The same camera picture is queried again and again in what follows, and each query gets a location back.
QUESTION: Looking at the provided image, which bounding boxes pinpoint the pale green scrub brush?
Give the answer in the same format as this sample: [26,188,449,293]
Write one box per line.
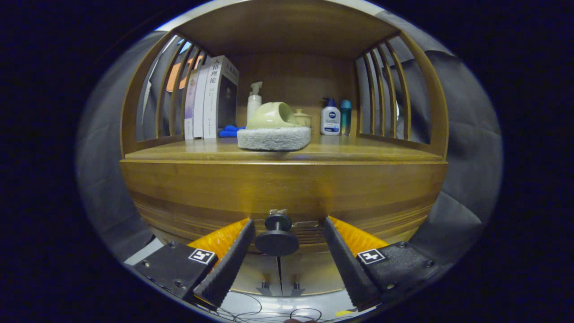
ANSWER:
[237,102,312,152]

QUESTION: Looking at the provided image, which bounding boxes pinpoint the white pump bottle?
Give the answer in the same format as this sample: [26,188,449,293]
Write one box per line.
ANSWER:
[247,81,263,124]

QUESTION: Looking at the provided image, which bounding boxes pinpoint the wooden cabinet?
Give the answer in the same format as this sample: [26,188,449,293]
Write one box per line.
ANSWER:
[119,0,450,297]

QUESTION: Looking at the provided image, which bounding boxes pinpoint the white book with dark cover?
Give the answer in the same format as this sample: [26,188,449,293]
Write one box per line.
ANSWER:
[203,55,239,139]

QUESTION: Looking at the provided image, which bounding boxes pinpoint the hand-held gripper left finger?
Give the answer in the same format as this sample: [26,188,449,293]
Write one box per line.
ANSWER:
[128,218,256,309]

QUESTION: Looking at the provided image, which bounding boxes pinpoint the black floor cables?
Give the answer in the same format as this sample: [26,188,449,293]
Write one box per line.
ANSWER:
[204,292,346,323]

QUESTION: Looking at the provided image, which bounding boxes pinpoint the teal slim bottle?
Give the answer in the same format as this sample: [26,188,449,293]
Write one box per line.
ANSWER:
[339,99,352,136]

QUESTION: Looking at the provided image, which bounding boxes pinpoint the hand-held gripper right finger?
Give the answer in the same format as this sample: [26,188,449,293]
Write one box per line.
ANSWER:
[323,216,442,311]

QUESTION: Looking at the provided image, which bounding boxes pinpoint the lavender book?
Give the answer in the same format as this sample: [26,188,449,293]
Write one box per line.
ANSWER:
[184,70,200,140]

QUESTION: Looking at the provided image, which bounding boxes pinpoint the white lotion bottle blue cap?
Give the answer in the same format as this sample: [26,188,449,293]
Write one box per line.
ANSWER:
[320,98,341,136]

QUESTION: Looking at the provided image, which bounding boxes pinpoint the wooden cabinet door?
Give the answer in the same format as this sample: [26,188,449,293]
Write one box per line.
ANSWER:
[279,253,348,297]
[231,253,282,297]

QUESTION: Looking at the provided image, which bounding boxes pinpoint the wooden drawer with black knob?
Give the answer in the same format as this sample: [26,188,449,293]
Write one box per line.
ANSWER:
[120,160,449,257]

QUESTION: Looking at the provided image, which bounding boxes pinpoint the wooden countertop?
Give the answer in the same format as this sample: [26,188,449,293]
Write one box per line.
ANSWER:
[125,134,444,163]

